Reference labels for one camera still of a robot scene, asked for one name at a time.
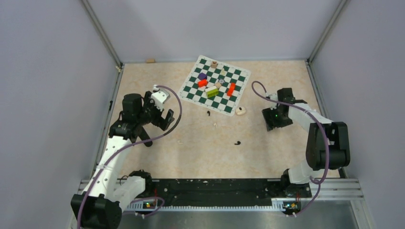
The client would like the purple toy brick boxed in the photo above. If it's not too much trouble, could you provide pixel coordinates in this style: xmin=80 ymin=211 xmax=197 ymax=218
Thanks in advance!
xmin=198 ymin=73 xmax=207 ymax=80

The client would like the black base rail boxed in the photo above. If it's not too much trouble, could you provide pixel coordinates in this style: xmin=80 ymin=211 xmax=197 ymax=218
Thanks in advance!
xmin=138 ymin=178 xmax=312 ymax=207

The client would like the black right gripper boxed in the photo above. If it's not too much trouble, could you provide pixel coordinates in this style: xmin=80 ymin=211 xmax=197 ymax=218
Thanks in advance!
xmin=263 ymin=105 xmax=293 ymax=131

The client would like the white earbud charging case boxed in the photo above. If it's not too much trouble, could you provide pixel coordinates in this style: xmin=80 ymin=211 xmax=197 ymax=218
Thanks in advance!
xmin=235 ymin=106 xmax=246 ymax=116

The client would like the red toy brick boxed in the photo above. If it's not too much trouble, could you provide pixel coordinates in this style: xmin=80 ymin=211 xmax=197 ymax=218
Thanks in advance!
xmin=226 ymin=83 xmax=236 ymax=97
xmin=198 ymin=79 xmax=208 ymax=88

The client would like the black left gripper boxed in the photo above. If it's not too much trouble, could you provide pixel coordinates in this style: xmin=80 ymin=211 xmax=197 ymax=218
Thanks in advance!
xmin=137 ymin=91 xmax=174 ymax=130

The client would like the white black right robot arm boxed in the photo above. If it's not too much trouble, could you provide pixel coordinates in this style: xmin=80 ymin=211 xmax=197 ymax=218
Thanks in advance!
xmin=262 ymin=88 xmax=351 ymax=197

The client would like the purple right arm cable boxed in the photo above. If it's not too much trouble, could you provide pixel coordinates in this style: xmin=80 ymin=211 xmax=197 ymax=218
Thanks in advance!
xmin=251 ymin=81 xmax=330 ymax=217

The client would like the green white toy brick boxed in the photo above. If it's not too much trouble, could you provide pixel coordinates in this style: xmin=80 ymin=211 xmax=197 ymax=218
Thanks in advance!
xmin=205 ymin=86 xmax=219 ymax=98

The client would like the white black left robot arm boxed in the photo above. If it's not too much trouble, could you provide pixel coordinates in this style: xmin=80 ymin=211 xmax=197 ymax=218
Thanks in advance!
xmin=71 ymin=87 xmax=175 ymax=229

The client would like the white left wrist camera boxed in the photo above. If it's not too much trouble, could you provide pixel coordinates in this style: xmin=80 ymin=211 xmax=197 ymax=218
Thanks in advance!
xmin=151 ymin=84 xmax=171 ymax=105

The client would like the green white chessboard mat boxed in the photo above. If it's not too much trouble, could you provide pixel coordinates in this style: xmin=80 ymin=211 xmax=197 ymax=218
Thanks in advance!
xmin=178 ymin=55 xmax=251 ymax=116

